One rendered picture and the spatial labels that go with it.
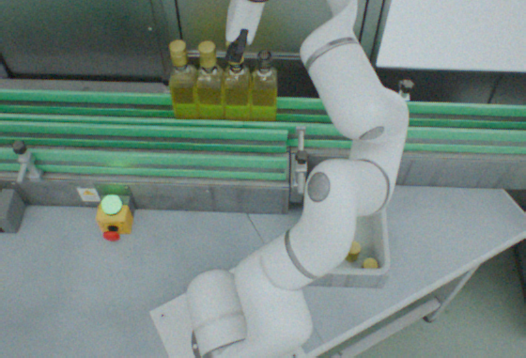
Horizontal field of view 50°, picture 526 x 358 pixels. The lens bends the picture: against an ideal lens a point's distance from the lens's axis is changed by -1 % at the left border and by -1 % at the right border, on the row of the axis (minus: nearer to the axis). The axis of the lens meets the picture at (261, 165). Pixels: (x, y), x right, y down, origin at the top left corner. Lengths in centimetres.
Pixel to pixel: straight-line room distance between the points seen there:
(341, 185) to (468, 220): 76
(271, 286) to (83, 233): 70
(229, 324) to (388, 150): 36
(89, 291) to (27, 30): 63
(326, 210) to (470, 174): 76
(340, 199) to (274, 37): 64
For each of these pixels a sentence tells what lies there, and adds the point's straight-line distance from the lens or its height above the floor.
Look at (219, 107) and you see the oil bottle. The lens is 126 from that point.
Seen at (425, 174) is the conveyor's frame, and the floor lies 81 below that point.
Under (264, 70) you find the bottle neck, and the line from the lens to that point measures 118.
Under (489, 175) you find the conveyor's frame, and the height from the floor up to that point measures 82.
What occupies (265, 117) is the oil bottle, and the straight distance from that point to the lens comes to 128.
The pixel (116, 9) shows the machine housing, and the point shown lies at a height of 111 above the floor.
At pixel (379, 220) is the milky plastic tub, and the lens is 133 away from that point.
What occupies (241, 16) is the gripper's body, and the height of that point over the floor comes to 130.
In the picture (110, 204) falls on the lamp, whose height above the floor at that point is 85.
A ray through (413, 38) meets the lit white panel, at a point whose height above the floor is 108.
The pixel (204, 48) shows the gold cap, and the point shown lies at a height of 116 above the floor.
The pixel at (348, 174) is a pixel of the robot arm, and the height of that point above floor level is 134.
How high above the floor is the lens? 198
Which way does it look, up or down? 57 degrees down
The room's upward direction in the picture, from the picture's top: straight up
